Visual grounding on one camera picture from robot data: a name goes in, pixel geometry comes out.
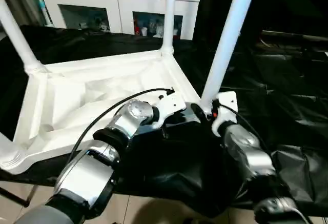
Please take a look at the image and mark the black metal table frame leg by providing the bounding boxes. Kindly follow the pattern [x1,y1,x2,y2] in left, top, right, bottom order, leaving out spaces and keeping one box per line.
[0,185,37,208]

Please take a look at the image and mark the grey curtain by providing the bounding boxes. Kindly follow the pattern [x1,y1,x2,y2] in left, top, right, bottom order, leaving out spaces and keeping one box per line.
[0,0,51,30]

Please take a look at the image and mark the white plastic table top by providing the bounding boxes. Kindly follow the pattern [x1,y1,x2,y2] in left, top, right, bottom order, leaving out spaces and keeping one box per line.
[0,49,212,175]

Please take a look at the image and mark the black metal rail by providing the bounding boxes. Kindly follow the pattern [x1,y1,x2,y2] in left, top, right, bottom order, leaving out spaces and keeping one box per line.
[260,28,328,44]

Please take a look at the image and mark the black mat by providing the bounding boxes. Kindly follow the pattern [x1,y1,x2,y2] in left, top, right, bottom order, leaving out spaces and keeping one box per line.
[0,24,328,219]

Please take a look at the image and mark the white plastic table leg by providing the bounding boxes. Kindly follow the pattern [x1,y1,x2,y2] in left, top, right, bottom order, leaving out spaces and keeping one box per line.
[0,131,25,167]
[200,0,260,114]
[0,0,47,74]
[160,0,178,57]

